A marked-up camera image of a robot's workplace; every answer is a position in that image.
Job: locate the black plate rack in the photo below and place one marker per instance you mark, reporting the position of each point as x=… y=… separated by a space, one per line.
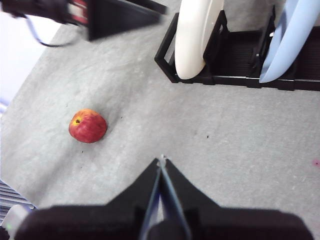
x=230 y=80

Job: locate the red apple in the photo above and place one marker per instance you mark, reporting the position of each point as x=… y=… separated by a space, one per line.
x=87 y=127

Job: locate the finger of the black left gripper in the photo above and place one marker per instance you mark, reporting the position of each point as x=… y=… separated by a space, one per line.
x=110 y=17
x=152 y=6

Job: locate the blue plate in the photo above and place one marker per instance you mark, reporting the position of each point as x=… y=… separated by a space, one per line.
x=287 y=50

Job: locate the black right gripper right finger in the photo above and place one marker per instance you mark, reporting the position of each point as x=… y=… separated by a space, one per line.
x=225 y=222

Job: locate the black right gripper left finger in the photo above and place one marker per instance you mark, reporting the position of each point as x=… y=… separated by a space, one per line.
x=100 y=222

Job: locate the pale yellow plate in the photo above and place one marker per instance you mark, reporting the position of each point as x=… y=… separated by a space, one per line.
x=190 y=50

